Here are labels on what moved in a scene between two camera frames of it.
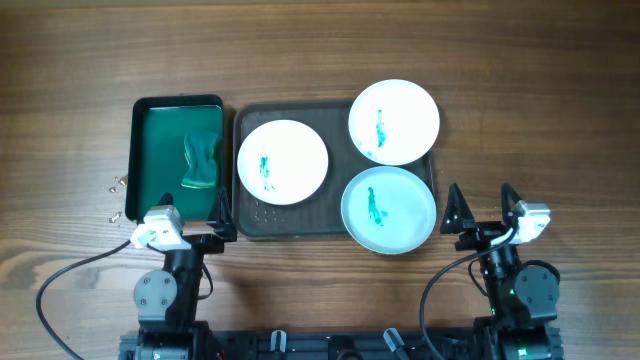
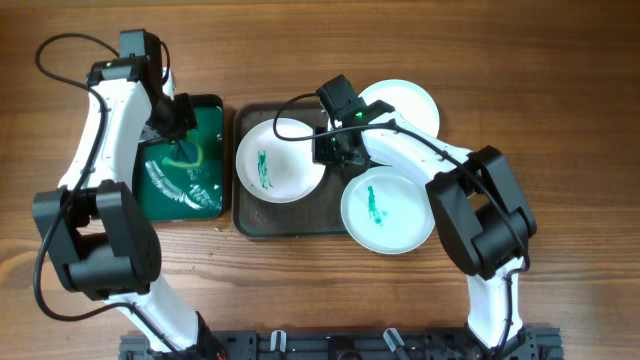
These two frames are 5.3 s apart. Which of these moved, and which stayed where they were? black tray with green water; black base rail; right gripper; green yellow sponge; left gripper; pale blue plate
Moved: right gripper; left gripper; green yellow sponge
Stayed: pale blue plate; black base rail; black tray with green water
